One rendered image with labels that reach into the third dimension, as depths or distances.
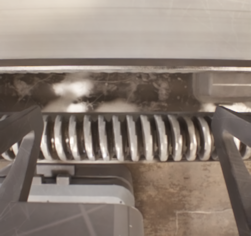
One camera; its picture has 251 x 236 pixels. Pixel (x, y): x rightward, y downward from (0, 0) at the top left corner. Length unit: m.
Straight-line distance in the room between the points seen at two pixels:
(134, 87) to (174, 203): 0.66
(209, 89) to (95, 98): 0.24
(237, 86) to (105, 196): 0.48
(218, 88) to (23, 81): 0.41
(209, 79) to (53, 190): 0.54
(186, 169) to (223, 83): 0.59
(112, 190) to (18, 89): 0.40
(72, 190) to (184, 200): 0.51
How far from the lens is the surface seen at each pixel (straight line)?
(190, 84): 0.53
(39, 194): 0.77
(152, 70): 0.15
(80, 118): 0.26
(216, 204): 1.12
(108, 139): 0.19
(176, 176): 1.01
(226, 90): 0.49
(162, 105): 0.52
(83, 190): 0.74
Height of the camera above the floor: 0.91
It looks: 84 degrees down
